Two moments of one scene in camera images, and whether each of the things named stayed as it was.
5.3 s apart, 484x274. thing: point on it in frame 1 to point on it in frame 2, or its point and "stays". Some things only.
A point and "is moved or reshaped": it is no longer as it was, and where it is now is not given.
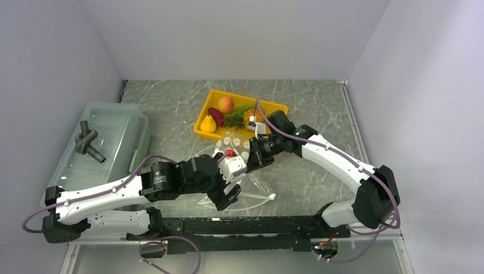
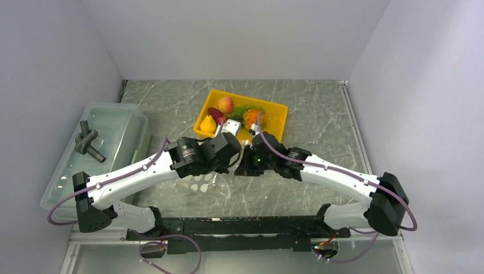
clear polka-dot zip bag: [251, 193] is moved or reshaped
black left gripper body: [218, 187] to [221, 166]
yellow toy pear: [208, 125] stays
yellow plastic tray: [213, 101] stays
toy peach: [225, 104] stays
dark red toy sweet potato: [217, 115] stays
